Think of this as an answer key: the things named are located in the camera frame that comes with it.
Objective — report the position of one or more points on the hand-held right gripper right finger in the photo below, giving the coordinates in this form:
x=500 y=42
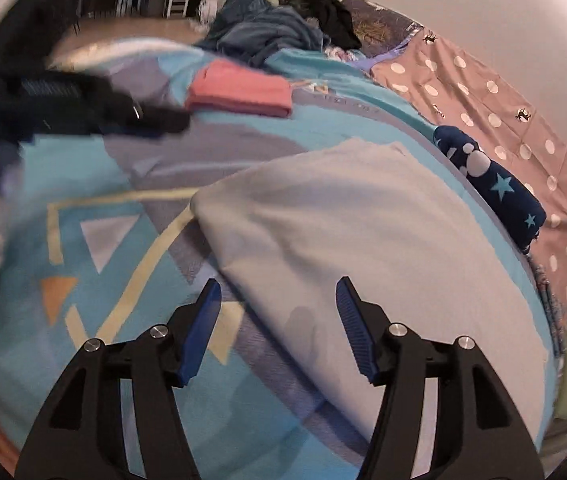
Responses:
x=356 y=330

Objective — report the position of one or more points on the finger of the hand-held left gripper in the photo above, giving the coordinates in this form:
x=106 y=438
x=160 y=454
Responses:
x=158 y=120

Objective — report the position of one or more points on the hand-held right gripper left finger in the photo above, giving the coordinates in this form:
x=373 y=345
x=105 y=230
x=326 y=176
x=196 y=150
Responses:
x=198 y=335

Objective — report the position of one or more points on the white cotton garment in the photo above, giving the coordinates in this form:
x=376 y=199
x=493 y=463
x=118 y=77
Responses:
x=363 y=235

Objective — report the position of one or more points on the pile of blue clothes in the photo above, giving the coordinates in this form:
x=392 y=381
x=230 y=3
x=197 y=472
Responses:
x=263 y=30

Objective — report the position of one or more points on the coral folded cloth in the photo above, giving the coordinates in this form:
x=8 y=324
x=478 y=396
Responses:
x=238 y=92

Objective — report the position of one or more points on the blue geometric print blanket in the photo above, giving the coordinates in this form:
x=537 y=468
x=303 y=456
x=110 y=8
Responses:
x=28 y=360

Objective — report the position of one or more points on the navy star print cloth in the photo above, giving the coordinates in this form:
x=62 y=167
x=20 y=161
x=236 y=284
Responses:
x=493 y=185

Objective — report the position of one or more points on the black crumpled garment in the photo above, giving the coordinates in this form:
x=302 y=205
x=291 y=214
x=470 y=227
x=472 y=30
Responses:
x=333 y=20

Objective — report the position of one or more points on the purple printed cloth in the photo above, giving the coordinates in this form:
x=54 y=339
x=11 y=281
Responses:
x=378 y=30

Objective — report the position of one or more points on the pink polka dot sheet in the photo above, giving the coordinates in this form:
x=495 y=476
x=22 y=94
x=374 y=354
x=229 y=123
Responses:
x=513 y=100

